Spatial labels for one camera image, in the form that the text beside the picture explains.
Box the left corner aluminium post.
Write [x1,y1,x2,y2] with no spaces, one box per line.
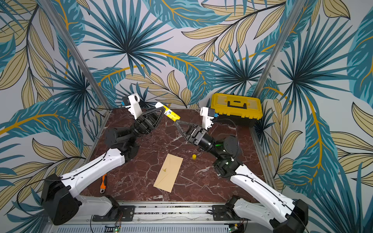
[39,0,110,108]

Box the manila paper envelope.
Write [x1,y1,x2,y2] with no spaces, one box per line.
[153,154,183,193]

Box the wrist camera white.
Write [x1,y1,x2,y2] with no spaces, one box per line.
[200,107,219,131]
[122,93,142,119]

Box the corner aluminium post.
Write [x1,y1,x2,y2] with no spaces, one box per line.
[39,0,110,108]
[252,0,306,98]

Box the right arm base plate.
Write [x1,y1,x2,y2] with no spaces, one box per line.
[208,204,248,221]

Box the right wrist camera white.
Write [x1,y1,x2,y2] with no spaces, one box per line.
[200,107,219,131]

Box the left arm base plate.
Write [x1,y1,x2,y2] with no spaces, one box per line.
[92,205,135,222]

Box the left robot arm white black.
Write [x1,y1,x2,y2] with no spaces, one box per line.
[41,106,165,226]

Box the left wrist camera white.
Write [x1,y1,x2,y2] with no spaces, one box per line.
[122,93,142,119]

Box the yellow black toolbox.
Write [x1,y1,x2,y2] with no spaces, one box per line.
[211,93,263,127]

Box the right corner aluminium post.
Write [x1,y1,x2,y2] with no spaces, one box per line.
[252,0,306,98]

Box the aluminium front rail frame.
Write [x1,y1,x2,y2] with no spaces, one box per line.
[42,202,273,233]

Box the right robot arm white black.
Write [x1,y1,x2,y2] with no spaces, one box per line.
[175,120,309,233]

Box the orange handled wrench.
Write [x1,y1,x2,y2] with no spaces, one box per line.
[100,174,107,194]

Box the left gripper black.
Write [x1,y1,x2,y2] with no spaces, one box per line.
[127,103,168,143]

